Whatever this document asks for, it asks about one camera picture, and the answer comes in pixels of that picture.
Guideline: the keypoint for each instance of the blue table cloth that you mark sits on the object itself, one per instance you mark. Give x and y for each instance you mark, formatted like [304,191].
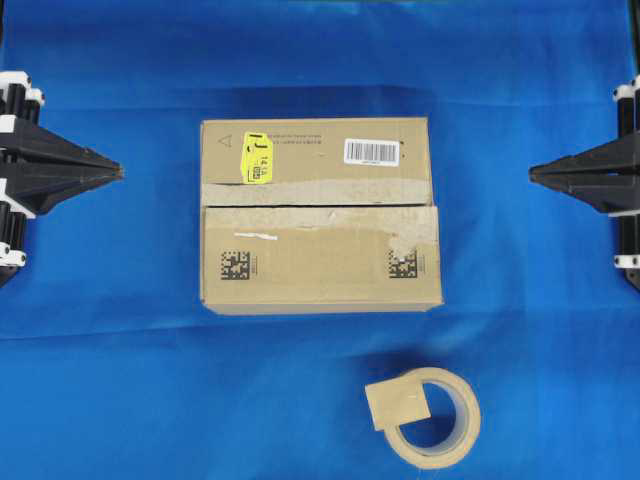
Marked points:
[111,367]

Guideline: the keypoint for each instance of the brown cardboard box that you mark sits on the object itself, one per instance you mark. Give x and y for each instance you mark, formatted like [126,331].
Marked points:
[323,236]

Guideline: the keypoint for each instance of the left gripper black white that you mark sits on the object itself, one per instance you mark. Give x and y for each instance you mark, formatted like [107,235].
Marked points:
[28,190]

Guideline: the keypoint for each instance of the beige tape strip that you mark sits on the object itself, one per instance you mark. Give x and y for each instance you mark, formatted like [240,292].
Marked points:
[396,402]

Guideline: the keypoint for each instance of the white barcode label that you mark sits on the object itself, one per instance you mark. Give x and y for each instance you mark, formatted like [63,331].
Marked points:
[371,152]

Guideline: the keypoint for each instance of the yellow sticker label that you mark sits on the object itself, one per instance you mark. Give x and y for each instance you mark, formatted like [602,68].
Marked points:
[257,159]

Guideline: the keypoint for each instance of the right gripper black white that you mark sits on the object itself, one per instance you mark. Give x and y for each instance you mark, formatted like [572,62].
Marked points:
[617,195]

